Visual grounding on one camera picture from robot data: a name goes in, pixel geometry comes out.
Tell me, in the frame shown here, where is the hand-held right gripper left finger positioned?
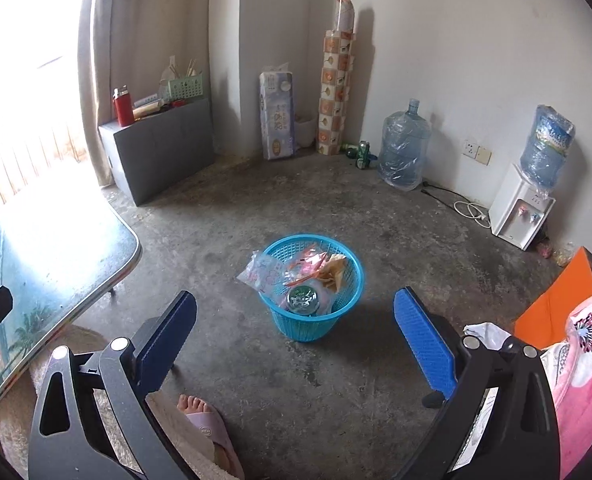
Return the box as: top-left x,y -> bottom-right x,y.
27,290 -> 198,480

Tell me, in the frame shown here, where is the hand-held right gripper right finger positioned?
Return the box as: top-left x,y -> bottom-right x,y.
393,286 -> 562,480

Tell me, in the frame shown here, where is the clear red-printed plastic bag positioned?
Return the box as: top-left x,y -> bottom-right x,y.
236,252 -> 289,306
283,245 -> 337,286

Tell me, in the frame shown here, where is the beige paper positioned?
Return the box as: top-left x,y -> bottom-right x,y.
321,254 -> 349,293

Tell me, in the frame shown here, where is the blue plastic mesh basket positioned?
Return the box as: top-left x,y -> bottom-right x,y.
236,234 -> 366,343

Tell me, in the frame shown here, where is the red cartoon drink can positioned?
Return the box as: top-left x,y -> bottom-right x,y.
286,285 -> 322,317

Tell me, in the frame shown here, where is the crumpled white plastic bag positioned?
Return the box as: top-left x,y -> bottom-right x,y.
463,322 -> 514,353

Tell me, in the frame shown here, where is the person's foot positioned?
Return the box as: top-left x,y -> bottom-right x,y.
176,394 -> 244,480

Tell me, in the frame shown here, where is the pink slipper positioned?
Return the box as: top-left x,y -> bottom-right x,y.
186,407 -> 244,478

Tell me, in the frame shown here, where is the orange board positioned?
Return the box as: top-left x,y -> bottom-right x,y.
513,246 -> 592,351

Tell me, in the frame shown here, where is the window railing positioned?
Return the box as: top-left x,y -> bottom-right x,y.
0,125 -> 89,206

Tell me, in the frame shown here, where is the white water dispenser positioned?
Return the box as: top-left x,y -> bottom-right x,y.
488,162 -> 557,252

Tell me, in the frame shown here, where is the pink floral blanket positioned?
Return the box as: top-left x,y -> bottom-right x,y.
541,287 -> 592,480

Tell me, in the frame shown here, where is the grey cabinet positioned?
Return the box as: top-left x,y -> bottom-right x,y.
98,97 -> 216,207

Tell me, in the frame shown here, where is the empty water jug in plastic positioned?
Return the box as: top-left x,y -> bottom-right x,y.
377,98 -> 432,192

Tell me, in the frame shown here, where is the wooden rolling pin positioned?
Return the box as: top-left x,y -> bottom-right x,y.
133,101 -> 166,121

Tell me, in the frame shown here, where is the red thermos bottle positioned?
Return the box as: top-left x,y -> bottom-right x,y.
113,86 -> 135,128

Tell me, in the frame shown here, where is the blue water jug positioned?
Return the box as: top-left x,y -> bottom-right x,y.
519,105 -> 576,193

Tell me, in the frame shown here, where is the small white pot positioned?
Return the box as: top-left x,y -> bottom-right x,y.
295,112 -> 319,150

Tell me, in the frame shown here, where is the toilet paper pack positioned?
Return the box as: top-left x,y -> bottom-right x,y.
259,62 -> 297,161

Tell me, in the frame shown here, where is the green perforated storage basket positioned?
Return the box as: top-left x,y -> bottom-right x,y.
168,74 -> 205,102

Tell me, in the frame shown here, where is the crumpled clear plastic wrapper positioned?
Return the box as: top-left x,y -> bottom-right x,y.
158,55 -> 184,96

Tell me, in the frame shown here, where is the beige curtain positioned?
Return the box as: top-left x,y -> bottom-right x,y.
78,0 -> 212,188

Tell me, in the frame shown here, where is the white cable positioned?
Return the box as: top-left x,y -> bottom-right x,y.
453,200 -> 492,226

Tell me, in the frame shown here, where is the wall socket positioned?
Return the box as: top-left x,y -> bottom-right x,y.
463,139 -> 493,166

